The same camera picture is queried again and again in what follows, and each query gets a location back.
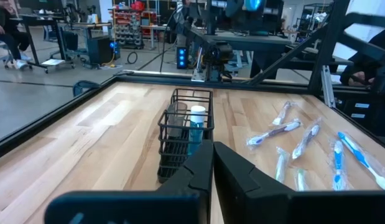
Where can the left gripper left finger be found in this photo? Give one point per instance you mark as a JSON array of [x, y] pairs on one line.
[[179, 205]]

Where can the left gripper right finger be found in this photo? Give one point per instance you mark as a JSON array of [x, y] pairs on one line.
[[257, 202]]

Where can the grey toothbrush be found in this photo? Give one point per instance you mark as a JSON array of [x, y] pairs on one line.
[[281, 166]]

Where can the green toothbrush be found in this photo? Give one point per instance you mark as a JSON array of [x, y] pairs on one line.
[[301, 180]]

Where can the teal mouthwash bottle white cap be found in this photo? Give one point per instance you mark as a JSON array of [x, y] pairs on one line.
[[196, 137]]

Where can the purple toothbrush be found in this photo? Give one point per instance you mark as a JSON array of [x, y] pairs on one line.
[[279, 130], [280, 116], [307, 138]]

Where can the blue toothbrush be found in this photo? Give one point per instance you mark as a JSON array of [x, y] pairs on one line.
[[360, 157], [337, 161]]

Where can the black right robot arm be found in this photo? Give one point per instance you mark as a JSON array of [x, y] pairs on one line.
[[221, 54]]

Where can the black cabinet with white labels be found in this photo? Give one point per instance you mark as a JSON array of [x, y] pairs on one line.
[[366, 124]]

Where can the computer tower with blue lights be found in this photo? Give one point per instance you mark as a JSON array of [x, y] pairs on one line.
[[181, 57]]

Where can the person's hand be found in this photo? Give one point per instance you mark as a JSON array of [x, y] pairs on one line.
[[360, 79]]

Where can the black workbench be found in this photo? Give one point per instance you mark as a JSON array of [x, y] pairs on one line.
[[248, 40]]

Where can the black box with blue light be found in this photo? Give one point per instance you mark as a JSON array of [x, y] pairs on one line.
[[100, 49]]

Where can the shelving with red bins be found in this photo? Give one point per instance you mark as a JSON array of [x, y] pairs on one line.
[[133, 25]]

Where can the person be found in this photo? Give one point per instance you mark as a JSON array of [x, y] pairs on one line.
[[375, 53], [8, 31]]

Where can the monitor with blue glow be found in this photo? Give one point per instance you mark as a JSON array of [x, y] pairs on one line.
[[252, 4]]

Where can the black desk on casters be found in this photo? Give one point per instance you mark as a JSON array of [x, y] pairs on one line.
[[39, 21]]

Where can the office chair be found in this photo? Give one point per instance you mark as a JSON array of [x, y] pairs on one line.
[[2, 53]]

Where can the silver aluminium bracket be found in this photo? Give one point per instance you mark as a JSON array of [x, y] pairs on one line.
[[327, 87]]

